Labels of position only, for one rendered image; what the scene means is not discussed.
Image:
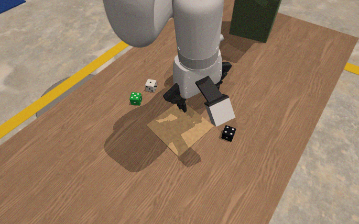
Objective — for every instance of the tan flat square mat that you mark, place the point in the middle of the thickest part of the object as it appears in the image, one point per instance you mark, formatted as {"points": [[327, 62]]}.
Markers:
{"points": [[178, 130]]}

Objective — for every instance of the green die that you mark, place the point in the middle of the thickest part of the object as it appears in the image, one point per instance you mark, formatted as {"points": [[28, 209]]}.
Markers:
{"points": [[135, 98]]}

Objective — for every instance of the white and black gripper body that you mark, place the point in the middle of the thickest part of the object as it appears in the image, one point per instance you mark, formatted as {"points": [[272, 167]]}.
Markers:
{"points": [[186, 77]]}

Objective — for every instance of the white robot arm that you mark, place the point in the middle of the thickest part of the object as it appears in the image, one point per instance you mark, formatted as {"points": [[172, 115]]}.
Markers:
{"points": [[198, 23]]}

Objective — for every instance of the black die with white pips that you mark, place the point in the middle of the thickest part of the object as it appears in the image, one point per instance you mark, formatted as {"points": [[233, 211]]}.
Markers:
{"points": [[228, 133]]}

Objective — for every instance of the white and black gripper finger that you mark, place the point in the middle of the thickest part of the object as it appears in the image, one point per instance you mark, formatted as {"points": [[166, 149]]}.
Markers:
{"points": [[225, 68], [173, 96]]}

